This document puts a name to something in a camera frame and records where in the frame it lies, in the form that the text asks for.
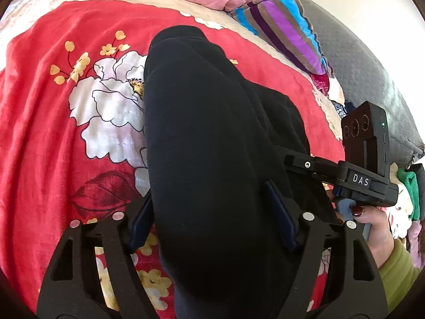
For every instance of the white fluffy cloth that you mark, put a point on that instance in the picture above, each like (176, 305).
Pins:
(401, 212)

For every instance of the green towel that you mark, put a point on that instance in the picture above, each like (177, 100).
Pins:
(410, 192)

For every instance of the person's right hand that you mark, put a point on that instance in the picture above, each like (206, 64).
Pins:
(378, 232)

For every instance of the striped purple blue pillow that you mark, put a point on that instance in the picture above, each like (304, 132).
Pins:
(285, 26)

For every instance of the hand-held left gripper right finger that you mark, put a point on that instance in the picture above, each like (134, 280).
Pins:
(279, 207)

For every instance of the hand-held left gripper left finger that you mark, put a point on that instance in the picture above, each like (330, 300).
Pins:
(142, 221)

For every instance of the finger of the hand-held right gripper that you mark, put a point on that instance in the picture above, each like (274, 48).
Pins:
(308, 166)

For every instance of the pink floral cloth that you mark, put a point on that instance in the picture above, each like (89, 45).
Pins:
(327, 86)

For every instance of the red floral blanket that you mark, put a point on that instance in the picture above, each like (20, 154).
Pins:
(49, 159)

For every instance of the black sweatshirt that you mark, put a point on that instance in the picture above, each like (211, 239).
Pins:
(206, 139)

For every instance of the blue patterned cloth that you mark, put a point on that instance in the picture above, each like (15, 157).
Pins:
(343, 110)

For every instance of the grey padded headboard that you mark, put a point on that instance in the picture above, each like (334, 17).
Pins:
(368, 66)

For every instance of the person's right forearm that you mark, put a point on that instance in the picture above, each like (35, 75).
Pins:
(398, 272)

